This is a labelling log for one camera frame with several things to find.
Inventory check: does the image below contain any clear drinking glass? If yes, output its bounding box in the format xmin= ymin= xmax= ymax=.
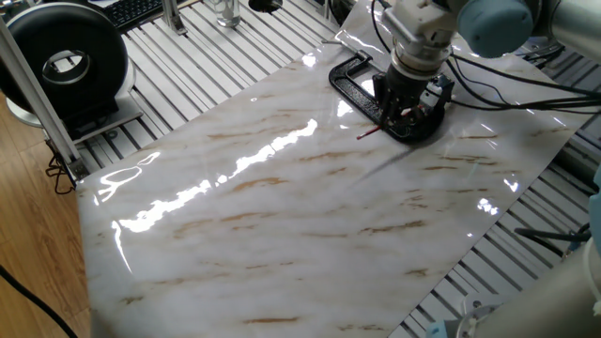
xmin=213 ymin=0 xmax=242 ymax=28

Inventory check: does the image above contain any short aluminium post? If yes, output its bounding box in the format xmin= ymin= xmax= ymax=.
xmin=161 ymin=0 xmax=189 ymax=37

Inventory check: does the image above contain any black ring shaped device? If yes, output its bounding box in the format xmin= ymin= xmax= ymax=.
xmin=0 ymin=2 xmax=131 ymax=119

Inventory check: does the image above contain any red pencil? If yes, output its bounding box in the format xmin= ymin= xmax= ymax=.
xmin=356 ymin=108 xmax=426 ymax=142

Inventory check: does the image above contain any black keyboard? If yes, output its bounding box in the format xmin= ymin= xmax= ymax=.
xmin=100 ymin=0 xmax=166 ymax=32

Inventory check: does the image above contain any black floor cable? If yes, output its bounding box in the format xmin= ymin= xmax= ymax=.
xmin=0 ymin=264 xmax=80 ymax=338

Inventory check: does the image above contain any thick black table cable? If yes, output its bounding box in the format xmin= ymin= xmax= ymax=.
xmin=513 ymin=222 xmax=593 ymax=257

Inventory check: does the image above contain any black wrist cable bundle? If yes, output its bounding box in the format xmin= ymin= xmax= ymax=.
xmin=369 ymin=0 xmax=601 ymax=116

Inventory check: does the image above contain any white marble pattern board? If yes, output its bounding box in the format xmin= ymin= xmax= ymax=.
xmin=74 ymin=0 xmax=601 ymax=338

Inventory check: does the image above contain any black round object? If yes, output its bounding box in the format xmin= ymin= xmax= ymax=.
xmin=247 ymin=0 xmax=285 ymax=14

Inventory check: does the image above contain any white flat base plate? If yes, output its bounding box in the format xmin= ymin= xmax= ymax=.
xmin=5 ymin=58 xmax=145 ymax=145

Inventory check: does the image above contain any black tangled cable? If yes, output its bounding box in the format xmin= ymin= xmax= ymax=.
xmin=44 ymin=151 xmax=77 ymax=196

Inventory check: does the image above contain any black C-clamp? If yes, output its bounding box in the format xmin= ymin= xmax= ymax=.
xmin=328 ymin=50 xmax=455 ymax=146

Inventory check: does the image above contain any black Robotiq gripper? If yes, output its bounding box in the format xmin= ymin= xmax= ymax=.
xmin=375 ymin=69 xmax=443 ymax=131

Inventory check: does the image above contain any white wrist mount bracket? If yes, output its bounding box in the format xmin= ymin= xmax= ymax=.
xmin=381 ymin=0 xmax=464 ymax=49

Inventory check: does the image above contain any aluminium frame extrusion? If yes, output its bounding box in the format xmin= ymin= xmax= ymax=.
xmin=0 ymin=18 xmax=91 ymax=182

